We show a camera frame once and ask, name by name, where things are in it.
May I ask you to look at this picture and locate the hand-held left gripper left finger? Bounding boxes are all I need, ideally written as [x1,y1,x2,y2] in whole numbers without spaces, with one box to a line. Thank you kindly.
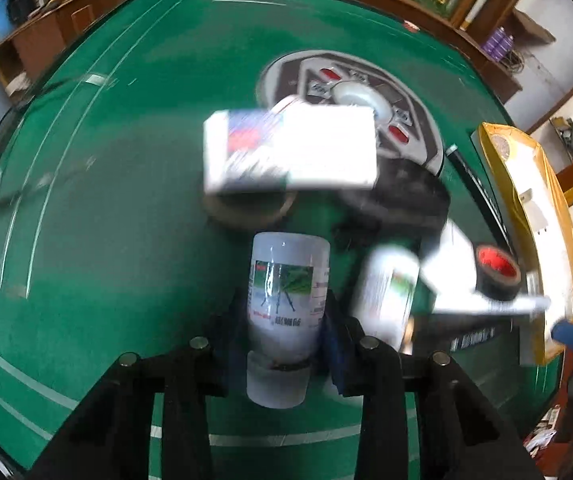
[29,287,250,480]

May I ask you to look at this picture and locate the blue and white carton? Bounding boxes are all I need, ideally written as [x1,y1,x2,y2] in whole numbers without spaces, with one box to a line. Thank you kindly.
[202,105,380,196]

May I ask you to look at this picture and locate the wooden side cabinet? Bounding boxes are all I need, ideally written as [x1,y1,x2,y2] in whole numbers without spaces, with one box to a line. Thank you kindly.
[459,10,523,103]

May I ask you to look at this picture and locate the dark bundle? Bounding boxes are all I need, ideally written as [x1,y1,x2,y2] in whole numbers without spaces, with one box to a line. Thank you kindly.
[556,117,573,155]

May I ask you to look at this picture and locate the brown tape roll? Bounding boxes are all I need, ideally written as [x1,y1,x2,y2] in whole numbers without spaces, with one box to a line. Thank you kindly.
[205,189,296,231]

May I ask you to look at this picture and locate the white plastic item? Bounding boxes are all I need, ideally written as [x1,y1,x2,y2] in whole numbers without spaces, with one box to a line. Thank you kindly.
[417,217,552,317]

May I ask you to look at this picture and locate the wooden shelf unit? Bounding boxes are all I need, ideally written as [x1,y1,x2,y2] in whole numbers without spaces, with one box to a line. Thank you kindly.
[0,0,97,111]

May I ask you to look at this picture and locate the white bottle with green label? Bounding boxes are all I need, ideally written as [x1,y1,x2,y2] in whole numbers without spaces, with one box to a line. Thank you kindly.
[350,244,421,353]
[245,232,331,410]

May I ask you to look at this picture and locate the yellow cardboard box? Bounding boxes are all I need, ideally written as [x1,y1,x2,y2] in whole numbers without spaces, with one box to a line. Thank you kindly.
[476,121,573,367]

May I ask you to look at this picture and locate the round table control panel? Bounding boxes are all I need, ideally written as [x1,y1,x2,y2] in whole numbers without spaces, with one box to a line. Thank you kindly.
[256,50,446,176]

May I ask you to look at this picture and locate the black tape roll red core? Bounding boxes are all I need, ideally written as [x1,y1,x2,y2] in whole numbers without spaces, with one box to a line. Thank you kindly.
[473,244,521,302]

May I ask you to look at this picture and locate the black pen with white print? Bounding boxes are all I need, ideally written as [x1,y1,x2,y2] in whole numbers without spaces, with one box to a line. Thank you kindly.
[445,144,514,248]

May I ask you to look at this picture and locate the clear eyeglasses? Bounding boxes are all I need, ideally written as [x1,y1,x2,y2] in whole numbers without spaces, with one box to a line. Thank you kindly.
[0,157,97,213]

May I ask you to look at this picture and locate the black camera device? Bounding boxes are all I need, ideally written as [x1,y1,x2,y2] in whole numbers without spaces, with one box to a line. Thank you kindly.
[339,157,452,243]

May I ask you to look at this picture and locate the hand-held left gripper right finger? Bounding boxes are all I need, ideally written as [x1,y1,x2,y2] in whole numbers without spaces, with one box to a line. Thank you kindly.
[321,287,542,480]

